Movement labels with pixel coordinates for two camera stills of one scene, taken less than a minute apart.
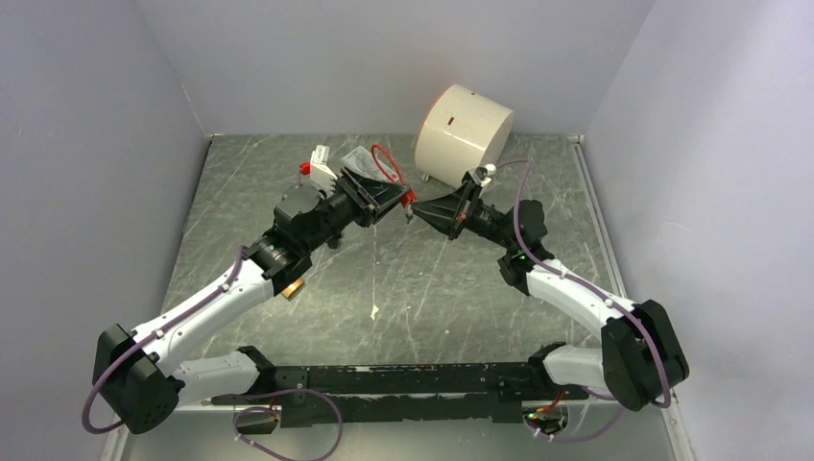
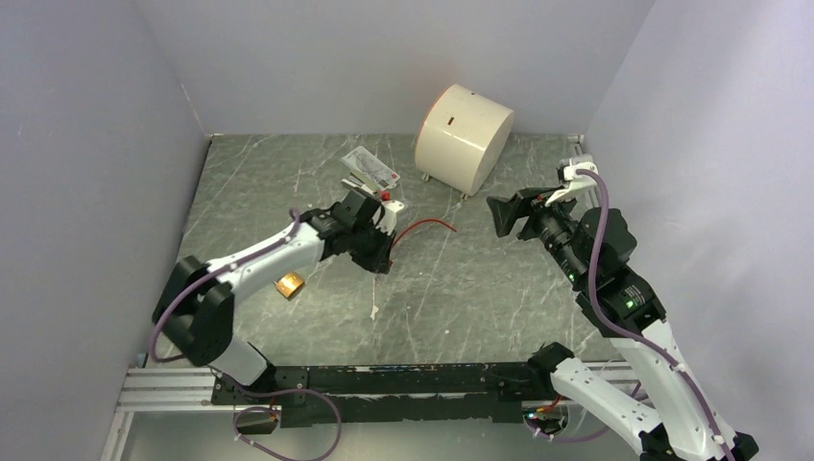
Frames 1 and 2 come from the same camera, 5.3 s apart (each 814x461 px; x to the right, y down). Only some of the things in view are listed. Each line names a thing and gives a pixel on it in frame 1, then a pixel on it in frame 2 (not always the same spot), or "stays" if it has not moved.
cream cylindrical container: (465, 129) stays
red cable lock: (407, 197) to (418, 222)
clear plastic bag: (362, 161) stays
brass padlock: (287, 292) stays
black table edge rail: (422, 394) stays
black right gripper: (451, 212) to (530, 202)
